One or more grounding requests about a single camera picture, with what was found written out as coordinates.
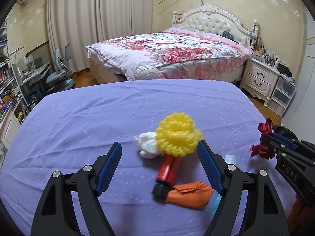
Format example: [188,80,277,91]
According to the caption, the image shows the bookshelf with books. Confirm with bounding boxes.
[0,17,25,124]

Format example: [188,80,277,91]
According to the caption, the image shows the red cylindrical bottle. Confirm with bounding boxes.
[152,155,181,200]

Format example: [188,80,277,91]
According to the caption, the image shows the dark red ribbon bow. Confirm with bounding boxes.
[250,118,275,160]

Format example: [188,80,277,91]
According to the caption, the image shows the black lined trash bin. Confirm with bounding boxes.
[273,125,298,141]

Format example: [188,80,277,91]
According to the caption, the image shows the orange paper packet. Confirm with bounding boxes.
[164,181,214,210]

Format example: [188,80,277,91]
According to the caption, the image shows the beige curtains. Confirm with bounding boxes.
[46,0,153,72]

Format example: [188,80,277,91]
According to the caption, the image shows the yellow mesh scrubber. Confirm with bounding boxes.
[155,112,203,157]

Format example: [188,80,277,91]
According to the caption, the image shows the grey desk chair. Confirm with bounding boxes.
[46,43,75,94]

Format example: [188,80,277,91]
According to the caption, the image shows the purple table cloth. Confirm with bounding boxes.
[0,78,298,236]

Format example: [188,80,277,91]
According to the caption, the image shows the white nightstand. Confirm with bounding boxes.
[239,58,280,107]

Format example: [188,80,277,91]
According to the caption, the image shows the white tufted headboard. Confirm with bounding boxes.
[172,3,259,49]

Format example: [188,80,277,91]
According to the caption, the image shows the nightstand clutter items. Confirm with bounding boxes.
[250,19,295,85]

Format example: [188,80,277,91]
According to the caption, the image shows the white desk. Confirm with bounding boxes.
[12,62,51,106]

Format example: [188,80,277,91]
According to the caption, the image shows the floral covered bed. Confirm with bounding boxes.
[86,27,251,81]

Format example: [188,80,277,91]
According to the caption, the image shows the teal white tube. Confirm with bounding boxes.
[209,154,236,216]

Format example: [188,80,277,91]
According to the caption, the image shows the white tissue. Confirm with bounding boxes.
[134,132,162,159]

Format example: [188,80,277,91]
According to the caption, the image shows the white wardrobe door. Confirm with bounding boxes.
[282,11,314,143]

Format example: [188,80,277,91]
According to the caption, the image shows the plastic drawer unit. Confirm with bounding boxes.
[267,75,296,117]

